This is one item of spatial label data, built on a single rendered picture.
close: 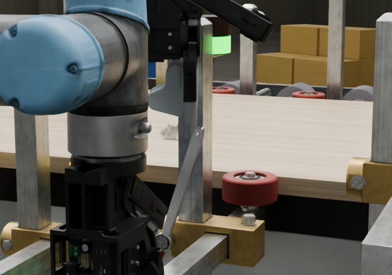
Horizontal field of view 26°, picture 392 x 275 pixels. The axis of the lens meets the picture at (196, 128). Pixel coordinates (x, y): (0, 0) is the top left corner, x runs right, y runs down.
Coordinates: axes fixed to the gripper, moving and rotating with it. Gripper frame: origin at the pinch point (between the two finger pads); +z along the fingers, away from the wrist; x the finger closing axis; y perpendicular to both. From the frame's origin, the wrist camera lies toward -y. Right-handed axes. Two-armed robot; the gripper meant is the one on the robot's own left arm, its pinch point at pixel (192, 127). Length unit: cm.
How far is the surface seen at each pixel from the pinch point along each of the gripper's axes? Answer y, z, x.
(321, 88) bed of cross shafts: -36, 18, -165
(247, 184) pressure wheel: -7.2, 10.6, -13.6
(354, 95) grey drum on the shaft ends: -44, 18, -150
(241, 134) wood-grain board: -8, 11, -52
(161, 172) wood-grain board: 5.5, 12.0, -26.6
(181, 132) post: 1.7, 2.0, -7.2
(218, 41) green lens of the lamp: -3.1, -9.6, -10.2
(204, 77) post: -1.3, -5.2, -6.6
